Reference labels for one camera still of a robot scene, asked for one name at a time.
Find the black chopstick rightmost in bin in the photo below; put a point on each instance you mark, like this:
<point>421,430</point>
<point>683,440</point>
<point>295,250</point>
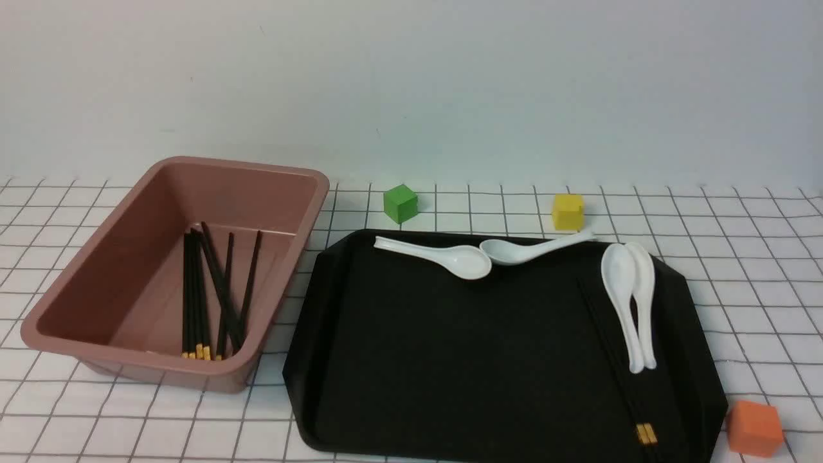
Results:
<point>250,284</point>

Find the white ceramic spoon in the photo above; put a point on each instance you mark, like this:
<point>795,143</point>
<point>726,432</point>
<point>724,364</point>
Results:
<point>619,273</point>
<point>643,292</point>
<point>463,261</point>
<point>506,253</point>

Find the green cube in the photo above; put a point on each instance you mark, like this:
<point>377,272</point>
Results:
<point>400,203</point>

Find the white ceramic spoon middle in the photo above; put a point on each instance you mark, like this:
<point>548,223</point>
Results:
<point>506,253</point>

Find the orange cube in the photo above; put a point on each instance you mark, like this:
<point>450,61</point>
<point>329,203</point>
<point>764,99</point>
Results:
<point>754,429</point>

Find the black chopstick leftmost in bin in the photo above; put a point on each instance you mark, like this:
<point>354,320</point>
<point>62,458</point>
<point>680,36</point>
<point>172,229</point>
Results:
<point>186,343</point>

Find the white ceramic spoon left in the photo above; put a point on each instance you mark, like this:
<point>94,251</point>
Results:
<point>463,261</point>

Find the pink plastic bin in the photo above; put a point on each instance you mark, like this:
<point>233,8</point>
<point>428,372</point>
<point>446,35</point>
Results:
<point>117,306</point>

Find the yellow cube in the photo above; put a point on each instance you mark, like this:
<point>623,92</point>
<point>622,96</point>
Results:
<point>568,212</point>

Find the black chopstick crossing in bin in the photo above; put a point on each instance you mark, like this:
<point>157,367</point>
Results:
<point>217,273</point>

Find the black plastic tray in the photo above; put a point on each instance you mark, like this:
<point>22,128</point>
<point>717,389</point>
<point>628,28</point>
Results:
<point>394,355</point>

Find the white ceramic spoon front right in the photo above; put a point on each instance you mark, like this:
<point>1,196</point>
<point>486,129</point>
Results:
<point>619,273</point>

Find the black chopstick in bin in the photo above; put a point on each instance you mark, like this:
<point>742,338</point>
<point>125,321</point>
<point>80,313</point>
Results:
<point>186,343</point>
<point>250,284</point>
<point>200,295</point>
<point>223,336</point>

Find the black chopstick on tray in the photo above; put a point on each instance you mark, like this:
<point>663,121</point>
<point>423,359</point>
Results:
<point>627,366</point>
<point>617,366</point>

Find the white ceramic spoon back right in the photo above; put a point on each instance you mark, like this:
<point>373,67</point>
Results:
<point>643,292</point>

